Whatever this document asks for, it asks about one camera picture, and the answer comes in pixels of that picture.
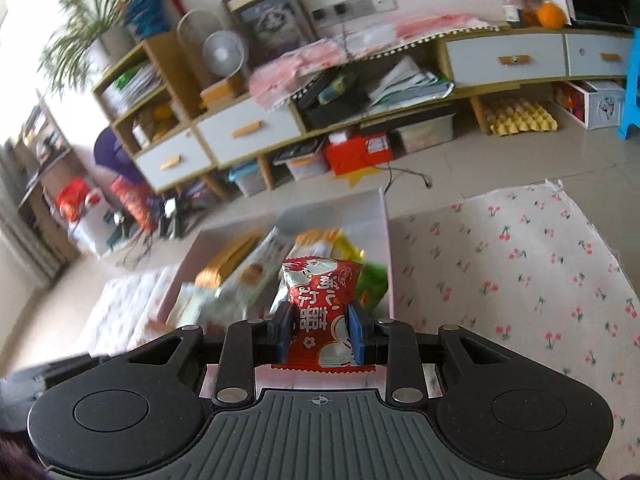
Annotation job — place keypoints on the purple chair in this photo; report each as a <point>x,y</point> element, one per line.
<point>115,155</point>

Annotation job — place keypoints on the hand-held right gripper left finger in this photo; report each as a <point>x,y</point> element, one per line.
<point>285,332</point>

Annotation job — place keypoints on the clear bin blue lid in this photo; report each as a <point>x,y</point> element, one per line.
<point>247,180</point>

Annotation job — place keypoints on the yellow bag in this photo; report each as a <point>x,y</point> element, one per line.
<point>161,122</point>

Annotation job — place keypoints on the red cardboard box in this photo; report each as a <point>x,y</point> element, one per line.
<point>357,152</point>

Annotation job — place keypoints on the long white biscuit packet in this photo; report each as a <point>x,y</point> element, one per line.
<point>255,272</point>

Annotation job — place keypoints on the orange white snack packet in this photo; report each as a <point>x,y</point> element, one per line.
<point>317,242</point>

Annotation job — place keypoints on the large clear storage bin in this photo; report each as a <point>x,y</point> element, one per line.
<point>425,132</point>

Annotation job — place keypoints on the pink cardboard box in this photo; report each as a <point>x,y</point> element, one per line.
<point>330,210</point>

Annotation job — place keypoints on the dark purple cloth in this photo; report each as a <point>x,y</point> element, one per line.
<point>17,460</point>

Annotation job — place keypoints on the pink cloth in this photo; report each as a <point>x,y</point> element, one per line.
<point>310,65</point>

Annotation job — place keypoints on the potted green plant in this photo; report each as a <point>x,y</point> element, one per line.
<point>85,20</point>

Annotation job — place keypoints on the yellow egg tray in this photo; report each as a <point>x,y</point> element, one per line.
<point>520,116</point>

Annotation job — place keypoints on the wall outlet strip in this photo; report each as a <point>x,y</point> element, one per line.
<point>360,7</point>

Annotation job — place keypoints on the small white fan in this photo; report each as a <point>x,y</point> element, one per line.
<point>225,55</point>

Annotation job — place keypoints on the framed cat picture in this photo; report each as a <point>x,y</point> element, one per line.
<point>272,20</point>

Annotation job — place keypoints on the pile of papers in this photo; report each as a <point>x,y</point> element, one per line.
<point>410,82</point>

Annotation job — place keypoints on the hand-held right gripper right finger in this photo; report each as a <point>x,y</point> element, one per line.
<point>356,335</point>

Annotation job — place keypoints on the red rice cracker packet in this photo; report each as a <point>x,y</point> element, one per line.
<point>320,310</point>

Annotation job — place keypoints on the red gift bag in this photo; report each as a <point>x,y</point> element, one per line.
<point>72,197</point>

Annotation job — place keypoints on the clear white cake packet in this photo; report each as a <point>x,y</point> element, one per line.
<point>192,307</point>

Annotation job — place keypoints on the white shopping bag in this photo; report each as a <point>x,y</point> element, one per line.
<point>92,232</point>

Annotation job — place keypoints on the black handheld device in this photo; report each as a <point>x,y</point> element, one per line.
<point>190,212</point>
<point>170,215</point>

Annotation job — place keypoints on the green chips packet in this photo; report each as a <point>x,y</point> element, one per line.
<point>372,285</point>

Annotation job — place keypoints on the low wooden TV cabinet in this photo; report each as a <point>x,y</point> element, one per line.
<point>430,100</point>

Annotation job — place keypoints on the tall wooden shelf cabinet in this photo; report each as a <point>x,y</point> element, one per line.
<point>180,85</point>

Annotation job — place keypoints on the cream snack packet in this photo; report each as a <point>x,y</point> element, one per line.
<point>230,260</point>

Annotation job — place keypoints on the clear bin dark lid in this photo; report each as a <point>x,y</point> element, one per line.
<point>305,162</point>

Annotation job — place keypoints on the stack of papers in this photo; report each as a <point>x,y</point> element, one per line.
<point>132,87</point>

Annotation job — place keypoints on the red printed bag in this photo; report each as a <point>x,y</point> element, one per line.
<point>135,205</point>

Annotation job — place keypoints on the black box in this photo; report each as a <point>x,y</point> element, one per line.
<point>330,105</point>

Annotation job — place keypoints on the orange fruit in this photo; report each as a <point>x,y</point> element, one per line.
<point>551,15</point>

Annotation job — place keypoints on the white printed box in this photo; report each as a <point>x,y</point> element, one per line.
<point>595,105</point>

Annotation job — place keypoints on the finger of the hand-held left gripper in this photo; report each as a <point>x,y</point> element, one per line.
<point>75,366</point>

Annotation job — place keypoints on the yellow snack packet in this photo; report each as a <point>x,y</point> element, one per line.
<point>350,250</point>

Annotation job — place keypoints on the cherry print tablecloth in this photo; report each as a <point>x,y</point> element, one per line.
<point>500,270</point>

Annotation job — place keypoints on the wooden side shelf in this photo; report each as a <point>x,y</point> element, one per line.
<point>45,170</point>

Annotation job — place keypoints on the blue plastic stool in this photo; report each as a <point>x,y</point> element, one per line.
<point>631,85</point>

